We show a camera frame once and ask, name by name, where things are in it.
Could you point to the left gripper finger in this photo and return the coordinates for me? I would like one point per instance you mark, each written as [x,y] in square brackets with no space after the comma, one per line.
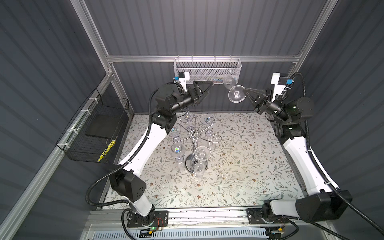
[202,86]
[203,93]

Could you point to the items in white basket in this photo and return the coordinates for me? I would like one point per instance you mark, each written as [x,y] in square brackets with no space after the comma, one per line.
[215,79]

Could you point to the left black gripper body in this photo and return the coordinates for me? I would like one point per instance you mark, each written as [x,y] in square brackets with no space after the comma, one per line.
[188,101]

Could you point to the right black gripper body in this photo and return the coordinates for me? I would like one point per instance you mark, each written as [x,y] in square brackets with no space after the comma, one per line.
[275,109]

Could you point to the black pad in basket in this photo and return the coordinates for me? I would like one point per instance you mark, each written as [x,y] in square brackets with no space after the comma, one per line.
[103,126]

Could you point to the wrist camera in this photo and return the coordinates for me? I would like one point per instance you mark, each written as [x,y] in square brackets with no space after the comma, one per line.
[182,79]
[281,85]

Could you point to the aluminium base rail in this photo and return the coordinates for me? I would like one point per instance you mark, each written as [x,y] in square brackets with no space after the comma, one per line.
[218,223]

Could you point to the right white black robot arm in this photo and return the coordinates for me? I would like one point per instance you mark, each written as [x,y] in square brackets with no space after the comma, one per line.
[323,200]

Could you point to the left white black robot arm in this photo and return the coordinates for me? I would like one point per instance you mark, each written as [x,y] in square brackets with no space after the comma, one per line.
[164,103]

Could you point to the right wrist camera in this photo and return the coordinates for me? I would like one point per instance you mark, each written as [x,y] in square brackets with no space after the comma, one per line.
[281,85]

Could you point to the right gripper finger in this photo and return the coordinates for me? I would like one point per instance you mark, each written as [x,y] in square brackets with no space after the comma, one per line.
[257,101]
[255,93]

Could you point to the chrome wine glass rack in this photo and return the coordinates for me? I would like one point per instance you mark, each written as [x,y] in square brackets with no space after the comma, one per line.
[192,137]

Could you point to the white wire mesh basket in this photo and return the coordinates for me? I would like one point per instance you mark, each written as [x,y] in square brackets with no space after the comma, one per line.
[204,66]

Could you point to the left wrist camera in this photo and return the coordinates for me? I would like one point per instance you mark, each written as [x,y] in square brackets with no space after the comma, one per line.
[182,79]

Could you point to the yellow black striped tool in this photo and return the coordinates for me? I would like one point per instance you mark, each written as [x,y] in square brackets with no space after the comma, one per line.
[108,148]

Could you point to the floral table mat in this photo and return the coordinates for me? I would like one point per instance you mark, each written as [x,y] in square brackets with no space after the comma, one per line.
[247,167]

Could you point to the black wire basket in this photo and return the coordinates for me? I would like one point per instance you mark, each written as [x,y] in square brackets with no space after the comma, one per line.
[79,147]

